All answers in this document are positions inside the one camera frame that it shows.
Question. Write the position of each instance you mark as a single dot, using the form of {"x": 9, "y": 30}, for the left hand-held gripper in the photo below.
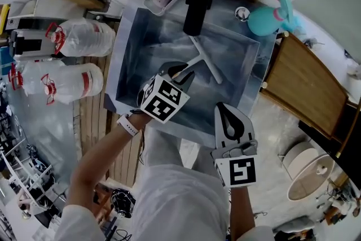
{"x": 163, "y": 98}

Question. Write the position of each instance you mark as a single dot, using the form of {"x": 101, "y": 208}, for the chrome sink knob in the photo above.
{"x": 241, "y": 14}

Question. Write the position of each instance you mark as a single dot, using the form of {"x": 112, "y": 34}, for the silver coffee machine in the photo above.
{"x": 28, "y": 43}

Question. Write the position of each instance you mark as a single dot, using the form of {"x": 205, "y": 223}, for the crumpled white tissue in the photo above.
{"x": 354, "y": 69}

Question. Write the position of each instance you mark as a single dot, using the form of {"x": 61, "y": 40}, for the black faucet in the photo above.
{"x": 197, "y": 0}

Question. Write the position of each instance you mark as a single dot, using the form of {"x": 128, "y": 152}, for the person's left forearm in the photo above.
{"x": 98, "y": 163}

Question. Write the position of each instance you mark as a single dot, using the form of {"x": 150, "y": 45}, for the person's right forearm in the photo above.
{"x": 242, "y": 211}

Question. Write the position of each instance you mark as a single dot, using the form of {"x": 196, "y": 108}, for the wooden plank platform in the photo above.
{"x": 124, "y": 155}

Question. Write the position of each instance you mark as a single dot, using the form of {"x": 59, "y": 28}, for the folded wooden table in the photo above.
{"x": 304, "y": 90}

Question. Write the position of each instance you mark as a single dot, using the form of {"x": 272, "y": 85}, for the teal spray bottle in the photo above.
{"x": 265, "y": 21}

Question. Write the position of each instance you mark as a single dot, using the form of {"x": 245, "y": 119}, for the person's leg in pale trousers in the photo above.
{"x": 166, "y": 149}

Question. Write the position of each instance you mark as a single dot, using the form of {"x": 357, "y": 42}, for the round white lamp shade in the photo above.
{"x": 307, "y": 175}

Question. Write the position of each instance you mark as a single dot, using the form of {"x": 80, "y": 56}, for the person's white shirt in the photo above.
{"x": 175, "y": 206}

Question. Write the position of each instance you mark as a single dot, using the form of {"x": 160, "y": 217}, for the white squeegee with orange grip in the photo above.
{"x": 210, "y": 65}

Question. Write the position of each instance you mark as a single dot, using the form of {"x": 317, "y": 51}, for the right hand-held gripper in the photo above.
{"x": 239, "y": 169}

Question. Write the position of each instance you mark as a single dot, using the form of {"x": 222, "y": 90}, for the white wrist watch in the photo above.
{"x": 127, "y": 125}

